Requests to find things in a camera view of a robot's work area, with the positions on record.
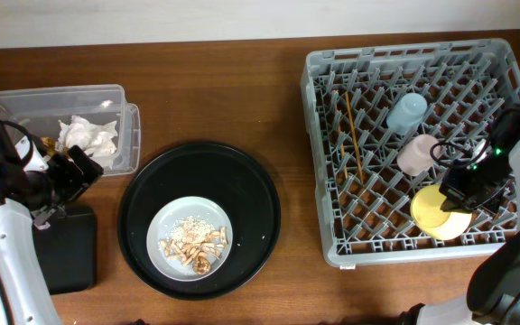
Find yellow-green bowl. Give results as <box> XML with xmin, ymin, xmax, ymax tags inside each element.
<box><xmin>410</xmin><ymin>184</ymin><xmax>472</xmax><ymax>240</ymax></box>

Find gold foil wrapper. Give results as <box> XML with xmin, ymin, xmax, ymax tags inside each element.
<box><xmin>42</xmin><ymin>137</ymin><xmax>68</xmax><ymax>157</ymax></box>

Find white napkin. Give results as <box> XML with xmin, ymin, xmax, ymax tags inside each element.
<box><xmin>55</xmin><ymin>116</ymin><xmax>118</xmax><ymax>168</ymax></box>

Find pink cup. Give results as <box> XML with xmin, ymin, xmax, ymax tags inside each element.
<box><xmin>396</xmin><ymin>135</ymin><xmax>438</xmax><ymax>176</ymax></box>

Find blue cup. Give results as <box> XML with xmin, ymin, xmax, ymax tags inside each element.
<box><xmin>386</xmin><ymin>93</ymin><xmax>428</xmax><ymax>135</ymax></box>

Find wooden chopstick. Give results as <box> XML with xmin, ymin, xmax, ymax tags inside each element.
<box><xmin>344</xmin><ymin>90</ymin><xmax>364</xmax><ymax>184</ymax></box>
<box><xmin>332</xmin><ymin>90</ymin><xmax>348</xmax><ymax>181</ymax></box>

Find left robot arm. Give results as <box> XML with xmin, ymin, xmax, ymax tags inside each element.
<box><xmin>0</xmin><ymin>120</ymin><xmax>103</xmax><ymax>324</ymax></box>

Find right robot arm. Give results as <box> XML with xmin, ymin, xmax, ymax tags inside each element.
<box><xmin>397</xmin><ymin>104</ymin><xmax>520</xmax><ymax>325</ymax></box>

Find grey dishwasher rack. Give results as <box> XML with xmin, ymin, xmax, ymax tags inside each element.
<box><xmin>301</xmin><ymin>39</ymin><xmax>520</xmax><ymax>269</ymax></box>

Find clear plastic bin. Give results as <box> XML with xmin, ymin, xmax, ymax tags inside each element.
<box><xmin>0</xmin><ymin>84</ymin><xmax>141</xmax><ymax>177</ymax></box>

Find black rectangular bin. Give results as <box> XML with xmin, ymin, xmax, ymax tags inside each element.
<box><xmin>0</xmin><ymin>205</ymin><xmax>98</xmax><ymax>307</ymax></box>

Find grey plate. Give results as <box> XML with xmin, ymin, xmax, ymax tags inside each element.
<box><xmin>146</xmin><ymin>196</ymin><xmax>233</xmax><ymax>283</ymax></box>

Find food scraps on plate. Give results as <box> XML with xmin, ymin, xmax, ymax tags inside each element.
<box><xmin>158</xmin><ymin>217</ymin><xmax>228</xmax><ymax>275</ymax></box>

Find round black tray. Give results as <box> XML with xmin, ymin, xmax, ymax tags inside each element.
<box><xmin>117</xmin><ymin>142</ymin><xmax>281</xmax><ymax>301</ymax></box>

